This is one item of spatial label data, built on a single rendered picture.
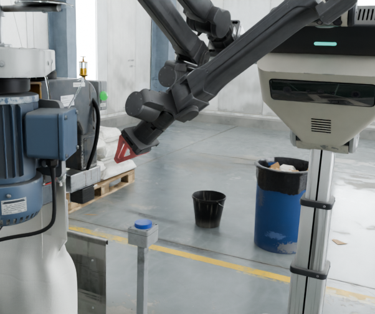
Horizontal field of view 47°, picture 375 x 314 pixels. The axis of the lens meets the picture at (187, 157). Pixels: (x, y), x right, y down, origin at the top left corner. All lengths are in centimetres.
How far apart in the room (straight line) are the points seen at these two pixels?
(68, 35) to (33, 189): 617
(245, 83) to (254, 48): 847
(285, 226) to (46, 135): 264
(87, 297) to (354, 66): 127
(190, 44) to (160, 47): 868
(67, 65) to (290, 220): 466
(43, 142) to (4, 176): 10
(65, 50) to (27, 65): 630
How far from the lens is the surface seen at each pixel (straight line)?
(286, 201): 323
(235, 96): 943
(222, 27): 124
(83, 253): 175
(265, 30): 88
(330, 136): 145
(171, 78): 116
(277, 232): 332
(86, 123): 132
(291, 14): 86
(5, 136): 85
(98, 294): 178
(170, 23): 109
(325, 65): 129
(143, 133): 103
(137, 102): 95
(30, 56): 84
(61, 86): 123
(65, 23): 713
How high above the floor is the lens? 141
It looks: 13 degrees down
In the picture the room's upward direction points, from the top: 2 degrees clockwise
